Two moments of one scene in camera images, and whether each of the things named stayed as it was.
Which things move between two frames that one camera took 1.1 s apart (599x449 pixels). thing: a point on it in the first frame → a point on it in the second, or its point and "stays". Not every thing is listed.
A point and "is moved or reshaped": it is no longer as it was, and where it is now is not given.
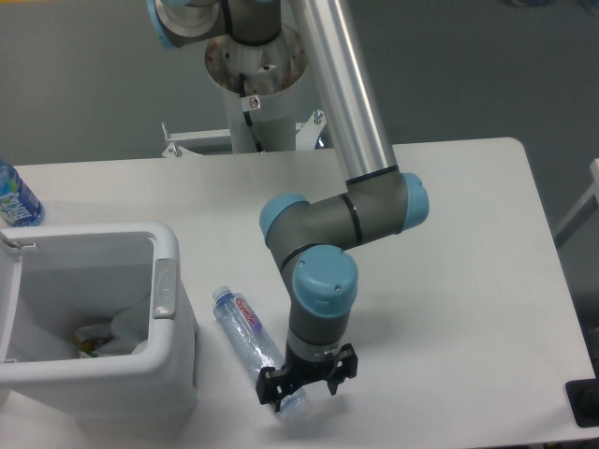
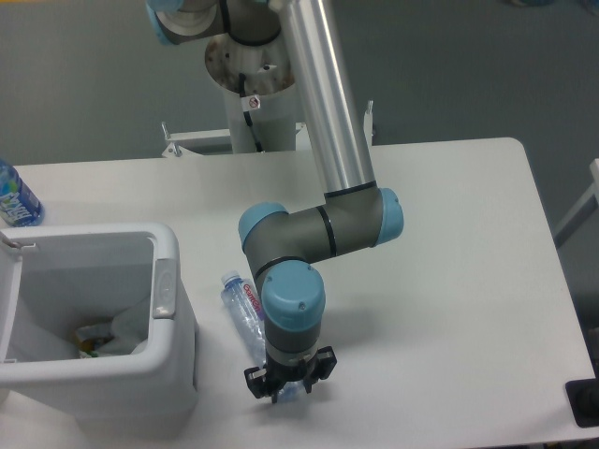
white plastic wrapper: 130,327 stays
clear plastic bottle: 241,325 is moved or reshaped
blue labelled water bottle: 18,206 stays
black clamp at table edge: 583,398 stays
